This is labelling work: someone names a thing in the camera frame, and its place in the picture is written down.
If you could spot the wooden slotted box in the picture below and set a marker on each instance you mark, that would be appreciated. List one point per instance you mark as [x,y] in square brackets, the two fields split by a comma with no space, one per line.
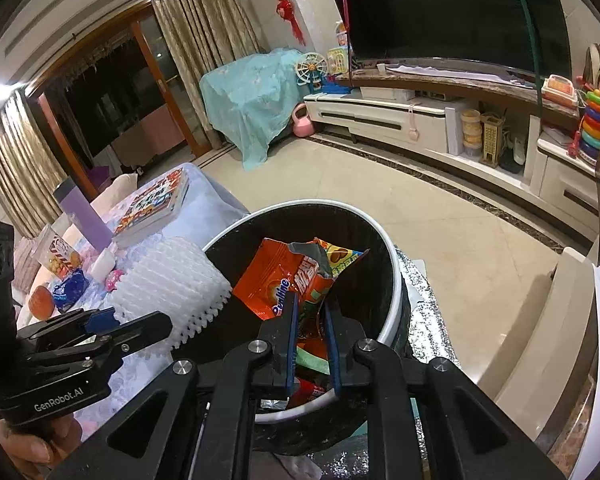
[491,140]

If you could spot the white set-top box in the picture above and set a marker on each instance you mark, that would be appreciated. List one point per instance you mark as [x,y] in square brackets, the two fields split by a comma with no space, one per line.
[385,93]

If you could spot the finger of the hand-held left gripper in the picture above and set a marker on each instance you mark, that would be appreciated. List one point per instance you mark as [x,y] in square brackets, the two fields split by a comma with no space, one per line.
[140,330]
[102,320]

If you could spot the purple bottle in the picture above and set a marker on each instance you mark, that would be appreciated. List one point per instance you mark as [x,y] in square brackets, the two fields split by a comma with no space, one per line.
[85,215]

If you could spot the pastel toy board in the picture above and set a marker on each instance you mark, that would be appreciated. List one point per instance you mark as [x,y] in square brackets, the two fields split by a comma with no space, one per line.
[339,61]

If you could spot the red snack wrapper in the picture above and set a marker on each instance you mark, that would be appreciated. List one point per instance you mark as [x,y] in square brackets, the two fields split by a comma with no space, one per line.
[310,391]

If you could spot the stacked cream containers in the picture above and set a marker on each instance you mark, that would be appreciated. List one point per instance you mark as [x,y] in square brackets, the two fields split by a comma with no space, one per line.
[471,132]

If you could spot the red apple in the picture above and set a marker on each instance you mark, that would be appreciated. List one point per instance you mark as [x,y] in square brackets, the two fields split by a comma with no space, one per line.
[42,302]

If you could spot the beige curtain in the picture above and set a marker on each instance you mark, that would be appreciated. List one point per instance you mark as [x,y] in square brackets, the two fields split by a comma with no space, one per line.
[200,20]
[15,160]

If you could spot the colourful picture book stack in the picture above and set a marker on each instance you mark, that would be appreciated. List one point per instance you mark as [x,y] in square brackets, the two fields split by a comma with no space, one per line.
[150,207]

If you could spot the clear jar of yellow snacks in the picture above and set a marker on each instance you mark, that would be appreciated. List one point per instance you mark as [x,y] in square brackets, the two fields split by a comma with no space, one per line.
[60,257]

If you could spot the black television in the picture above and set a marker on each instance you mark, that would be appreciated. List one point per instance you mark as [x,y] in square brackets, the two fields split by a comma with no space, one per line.
[430,10]

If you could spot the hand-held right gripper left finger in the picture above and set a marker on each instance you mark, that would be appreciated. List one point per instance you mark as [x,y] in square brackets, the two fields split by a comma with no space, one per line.
[292,345]

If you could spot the pink packet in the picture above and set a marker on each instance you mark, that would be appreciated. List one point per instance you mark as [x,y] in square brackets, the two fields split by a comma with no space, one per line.
[114,280]

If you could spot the white foam net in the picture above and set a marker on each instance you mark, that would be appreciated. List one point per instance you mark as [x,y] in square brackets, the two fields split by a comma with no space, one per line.
[170,280]

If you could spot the blue snack wrapper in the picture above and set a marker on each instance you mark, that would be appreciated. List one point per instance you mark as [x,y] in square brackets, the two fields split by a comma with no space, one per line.
[67,289]

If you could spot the white television cabinet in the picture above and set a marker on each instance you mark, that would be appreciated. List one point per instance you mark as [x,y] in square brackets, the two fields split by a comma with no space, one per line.
[380,120]

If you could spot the blue toy base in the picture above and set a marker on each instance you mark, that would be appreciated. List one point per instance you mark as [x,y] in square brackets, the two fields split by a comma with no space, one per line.
[336,87]

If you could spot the white trash bin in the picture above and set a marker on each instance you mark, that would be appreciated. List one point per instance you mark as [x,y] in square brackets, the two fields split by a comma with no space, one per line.
[390,320]

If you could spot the green carton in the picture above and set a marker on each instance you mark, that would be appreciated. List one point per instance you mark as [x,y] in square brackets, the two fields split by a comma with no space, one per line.
[312,362]

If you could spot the orange toy phone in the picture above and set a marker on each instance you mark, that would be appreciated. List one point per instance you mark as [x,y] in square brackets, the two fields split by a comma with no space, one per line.
[559,91]

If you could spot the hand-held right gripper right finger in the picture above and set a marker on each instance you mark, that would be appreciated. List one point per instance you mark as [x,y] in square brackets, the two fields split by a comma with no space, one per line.
[331,350]

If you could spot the cream stool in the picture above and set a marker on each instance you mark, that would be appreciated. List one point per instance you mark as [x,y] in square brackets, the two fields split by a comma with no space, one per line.
[540,330]

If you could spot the pink kettlebell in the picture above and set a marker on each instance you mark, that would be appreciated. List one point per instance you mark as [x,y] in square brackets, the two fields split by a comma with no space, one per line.
[303,122]

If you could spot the wooden glass sliding door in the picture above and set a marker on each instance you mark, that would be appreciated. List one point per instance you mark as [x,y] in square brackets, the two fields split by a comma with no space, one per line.
[115,85]

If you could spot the ferris wheel toy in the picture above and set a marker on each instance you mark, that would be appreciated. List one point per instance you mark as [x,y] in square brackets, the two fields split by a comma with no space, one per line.
[311,70]

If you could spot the teal covered armchair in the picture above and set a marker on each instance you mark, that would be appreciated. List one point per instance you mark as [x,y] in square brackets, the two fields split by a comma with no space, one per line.
[250,100]

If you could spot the orange snack bag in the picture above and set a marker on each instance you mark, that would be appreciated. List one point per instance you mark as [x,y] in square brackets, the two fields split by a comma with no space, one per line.
[265,285]

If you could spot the person's left hand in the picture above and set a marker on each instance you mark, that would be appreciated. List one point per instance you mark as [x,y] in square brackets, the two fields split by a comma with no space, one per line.
[30,447]

